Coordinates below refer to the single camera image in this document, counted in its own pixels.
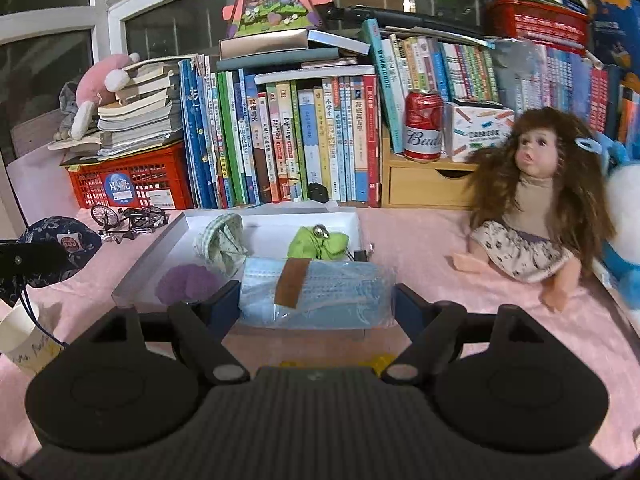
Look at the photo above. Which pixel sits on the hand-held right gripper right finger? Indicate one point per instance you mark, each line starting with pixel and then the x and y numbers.
pixel 409 310

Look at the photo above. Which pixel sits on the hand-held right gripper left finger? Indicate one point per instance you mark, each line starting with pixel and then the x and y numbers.
pixel 222 306

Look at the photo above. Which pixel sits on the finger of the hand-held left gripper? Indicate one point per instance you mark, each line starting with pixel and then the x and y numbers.
pixel 30 260

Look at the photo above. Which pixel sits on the navy floral cloth hat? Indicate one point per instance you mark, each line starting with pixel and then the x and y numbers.
pixel 55 232

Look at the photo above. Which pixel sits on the purple plush toy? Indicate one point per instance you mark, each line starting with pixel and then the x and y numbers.
pixel 185 282

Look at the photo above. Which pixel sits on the green floral scrunchie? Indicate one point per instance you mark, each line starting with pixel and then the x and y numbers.
pixel 230 257

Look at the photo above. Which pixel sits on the yellow sequin scrunchie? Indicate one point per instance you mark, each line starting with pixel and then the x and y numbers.
pixel 381 361

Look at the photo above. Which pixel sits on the pack of blue face masks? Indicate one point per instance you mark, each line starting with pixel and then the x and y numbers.
pixel 340 290

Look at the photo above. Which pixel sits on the green gingham scrunchie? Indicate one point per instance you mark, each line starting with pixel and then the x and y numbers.
pixel 215 230

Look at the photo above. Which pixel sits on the white cardboard box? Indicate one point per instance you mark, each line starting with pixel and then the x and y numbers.
pixel 270 230

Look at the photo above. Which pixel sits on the bright green scrunchie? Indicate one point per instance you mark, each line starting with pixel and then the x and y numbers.
pixel 305 247

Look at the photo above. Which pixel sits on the pink striped tablecloth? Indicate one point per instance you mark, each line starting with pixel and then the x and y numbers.
pixel 430 260

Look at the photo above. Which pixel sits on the white paper cup black scribble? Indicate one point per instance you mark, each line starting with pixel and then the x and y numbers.
pixel 25 330

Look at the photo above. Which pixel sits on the small black clip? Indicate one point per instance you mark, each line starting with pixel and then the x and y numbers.
pixel 361 255

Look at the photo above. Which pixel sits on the white panel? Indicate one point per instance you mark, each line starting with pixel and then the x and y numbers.
pixel 40 180

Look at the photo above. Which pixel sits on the miniature black bicycle model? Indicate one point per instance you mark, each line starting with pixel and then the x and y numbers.
pixel 132 217

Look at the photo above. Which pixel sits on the grey ribbed panel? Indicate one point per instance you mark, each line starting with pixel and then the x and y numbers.
pixel 30 135

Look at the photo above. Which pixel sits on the wooden drawer box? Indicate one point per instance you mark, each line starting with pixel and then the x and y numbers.
pixel 425 185

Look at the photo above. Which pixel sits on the small black pouch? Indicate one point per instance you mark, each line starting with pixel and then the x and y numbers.
pixel 317 193

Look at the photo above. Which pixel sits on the red plastic crate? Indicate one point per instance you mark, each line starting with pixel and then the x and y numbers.
pixel 150 170

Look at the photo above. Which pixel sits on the grey plush toy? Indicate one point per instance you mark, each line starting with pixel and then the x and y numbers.
pixel 70 105

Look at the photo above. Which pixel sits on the brown-haired doll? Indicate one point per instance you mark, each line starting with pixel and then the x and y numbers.
pixel 530 200

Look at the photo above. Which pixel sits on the row of tall picture books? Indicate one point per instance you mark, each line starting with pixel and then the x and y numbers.
pixel 280 145

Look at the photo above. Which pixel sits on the stack of lying books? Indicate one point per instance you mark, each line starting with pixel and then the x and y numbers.
pixel 135 115

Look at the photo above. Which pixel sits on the red beer can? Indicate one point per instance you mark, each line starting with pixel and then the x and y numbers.
pixel 424 127

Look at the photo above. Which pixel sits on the pink and white plush toy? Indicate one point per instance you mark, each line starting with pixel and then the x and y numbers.
pixel 100 85

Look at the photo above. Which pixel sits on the white pencil-print box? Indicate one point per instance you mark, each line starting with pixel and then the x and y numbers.
pixel 477 132

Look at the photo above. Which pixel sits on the blue and white plush toy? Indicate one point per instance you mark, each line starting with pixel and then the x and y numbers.
pixel 625 200

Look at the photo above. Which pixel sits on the row of thin workbooks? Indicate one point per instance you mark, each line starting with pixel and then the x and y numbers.
pixel 465 70

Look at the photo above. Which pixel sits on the dark teal hardcover book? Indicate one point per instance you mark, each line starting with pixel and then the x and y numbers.
pixel 280 59

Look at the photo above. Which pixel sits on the silver flat box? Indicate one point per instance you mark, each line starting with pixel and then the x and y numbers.
pixel 262 44

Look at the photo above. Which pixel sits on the white-edged book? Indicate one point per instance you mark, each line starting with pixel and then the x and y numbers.
pixel 340 42

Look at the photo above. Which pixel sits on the long black object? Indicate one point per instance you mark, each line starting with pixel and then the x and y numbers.
pixel 400 16

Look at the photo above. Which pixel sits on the red plastic basket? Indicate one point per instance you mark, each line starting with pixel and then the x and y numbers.
pixel 540 20

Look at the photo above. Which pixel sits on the blue cartoon box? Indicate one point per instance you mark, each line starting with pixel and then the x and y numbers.
pixel 615 35

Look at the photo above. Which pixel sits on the white window frame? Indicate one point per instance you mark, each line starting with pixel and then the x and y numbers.
pixel 107 20

